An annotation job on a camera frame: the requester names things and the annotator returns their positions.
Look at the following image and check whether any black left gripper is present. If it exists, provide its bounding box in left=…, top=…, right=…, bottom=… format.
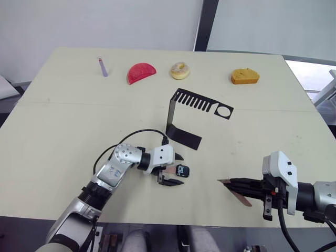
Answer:
left=151, top=152, right=185, bottom=187

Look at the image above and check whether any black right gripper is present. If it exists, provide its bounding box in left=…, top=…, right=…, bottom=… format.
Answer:
left=223, top=177, right=289, bottom=221

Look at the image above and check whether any black square watch body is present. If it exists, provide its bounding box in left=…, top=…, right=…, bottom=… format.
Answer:
left=175, top=164, right=192, bottom=179

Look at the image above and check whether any black metal watch stand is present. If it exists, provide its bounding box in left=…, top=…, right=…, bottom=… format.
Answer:
left=165, top=88, right=234, bottom=152

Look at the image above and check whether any grey rounded shape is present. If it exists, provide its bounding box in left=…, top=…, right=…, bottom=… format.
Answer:
left=188, top=226, right=222, bottom=252
left=122, top=227, right=153, bottom=252

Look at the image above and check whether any brown and black block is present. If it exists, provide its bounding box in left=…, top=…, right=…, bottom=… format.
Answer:
left=100, top=233, right=119, bottom=252

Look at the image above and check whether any frosted donut toy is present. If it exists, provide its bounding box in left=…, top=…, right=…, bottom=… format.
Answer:
left=170, top=61, right=191, bottom=80

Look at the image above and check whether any red watermelon slice toy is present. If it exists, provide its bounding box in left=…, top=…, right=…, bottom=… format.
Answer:
left=127, top=62, right=158, bottom=86

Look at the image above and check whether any orange bread slice toy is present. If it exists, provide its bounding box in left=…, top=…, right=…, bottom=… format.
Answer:
left=230, top=67, right=261, bottom=86

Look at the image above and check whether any purple pen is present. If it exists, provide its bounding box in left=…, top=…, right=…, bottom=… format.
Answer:
left=98, top=56, right=109, bottom=78

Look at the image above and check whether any black vertical pillar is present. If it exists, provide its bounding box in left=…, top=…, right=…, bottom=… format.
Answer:
left=193, top=0, right=220, bottom=52

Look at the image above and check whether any white flat board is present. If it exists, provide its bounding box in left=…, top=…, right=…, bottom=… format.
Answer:
left=0, top=75, right=19, bottom=101

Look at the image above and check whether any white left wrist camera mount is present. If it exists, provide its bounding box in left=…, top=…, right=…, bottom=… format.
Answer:
left=146, top=145, right=176, bottom=175

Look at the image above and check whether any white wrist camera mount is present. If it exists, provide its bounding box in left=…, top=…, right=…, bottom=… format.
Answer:
left=146, top=145, right=176, bottom=175
left=262, top=151, right=299, bottom=215

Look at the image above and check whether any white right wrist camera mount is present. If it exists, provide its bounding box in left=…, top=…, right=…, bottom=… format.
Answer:
left=262, top=151, right=299, bottom=215

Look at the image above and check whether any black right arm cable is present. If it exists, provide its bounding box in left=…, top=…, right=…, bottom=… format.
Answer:
left=277, top=196, right=336, bottom=252

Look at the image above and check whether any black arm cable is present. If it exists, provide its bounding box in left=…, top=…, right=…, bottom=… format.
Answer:
left=93, top=128, right=170, bottom=182
left=277, top=196, right=336, bottom=252

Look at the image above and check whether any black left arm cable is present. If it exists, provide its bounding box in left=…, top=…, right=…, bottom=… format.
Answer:
left=93, top=128, right=170, bottom=182

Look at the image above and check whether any white metal frame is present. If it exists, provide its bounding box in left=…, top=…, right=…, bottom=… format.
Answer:
left=312, top=68, right=336, bottom=112

